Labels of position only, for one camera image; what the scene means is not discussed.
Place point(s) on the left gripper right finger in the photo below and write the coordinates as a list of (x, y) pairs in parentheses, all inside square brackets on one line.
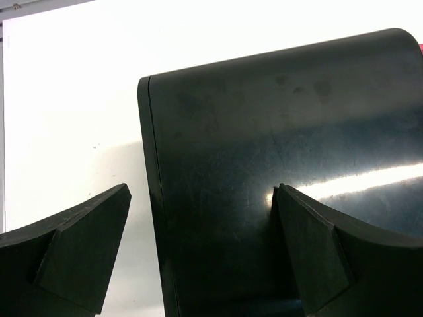
[(346, 267)]

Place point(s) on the black drawer cabinet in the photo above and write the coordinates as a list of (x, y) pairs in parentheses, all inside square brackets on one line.
[(340, 121)]

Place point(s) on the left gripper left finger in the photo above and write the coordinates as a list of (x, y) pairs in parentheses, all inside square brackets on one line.
[(62, 265)]

